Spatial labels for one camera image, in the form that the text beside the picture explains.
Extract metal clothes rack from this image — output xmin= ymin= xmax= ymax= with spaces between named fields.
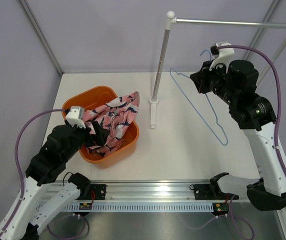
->
xmin=148 ymin=11 xmax=286 ymax=130

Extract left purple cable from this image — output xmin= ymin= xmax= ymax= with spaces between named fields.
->
xmin=0 ymin=108 xmax=70 ymax=240

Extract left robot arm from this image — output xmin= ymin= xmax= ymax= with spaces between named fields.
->
xmin=0 ymin=121 xmax=110 ymax=240

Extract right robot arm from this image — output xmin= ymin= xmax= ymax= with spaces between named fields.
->
xmin=190 ymin=60 xmax=286 ymax=211

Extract blue wire hanger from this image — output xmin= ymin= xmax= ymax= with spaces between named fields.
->
xmin=169 ymin=49 xmax=229 ymax=146

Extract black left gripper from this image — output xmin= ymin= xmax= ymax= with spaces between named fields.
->
xmin=62 ymin=120 xmax=110 ymax=163

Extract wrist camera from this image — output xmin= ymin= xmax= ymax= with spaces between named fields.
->
xmin=209 ymin=41 xmax=235 ymax=71
xmin=65 ymin=106 xmax=86 ymax=129

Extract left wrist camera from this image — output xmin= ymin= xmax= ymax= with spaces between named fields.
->
xmin=65 ymin=106 xmax=86 ymax=129

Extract aluminium mounting rail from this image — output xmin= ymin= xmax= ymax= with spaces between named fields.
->
xmin=39 ymin=180 xmax=286 ymax=203

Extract pink shark print shorts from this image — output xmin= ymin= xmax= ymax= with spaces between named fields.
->
xmin=83 ymin=91 xmax=140 ymax=158

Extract orange plastic basket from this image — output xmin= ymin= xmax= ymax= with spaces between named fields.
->
xmin=62 ymin=85 xmax=139 ymax=169

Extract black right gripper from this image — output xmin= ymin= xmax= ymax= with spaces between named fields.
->
xmin=191 ymin=59 xmax=237 ymax=106

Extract white slotted cable duct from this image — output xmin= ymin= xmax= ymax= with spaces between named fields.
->
xmin=62 ymin=202 xmax=214 ymax=213

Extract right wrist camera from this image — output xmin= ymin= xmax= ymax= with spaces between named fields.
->
xmin=209 ymin=41 xmax=235 ymax=71

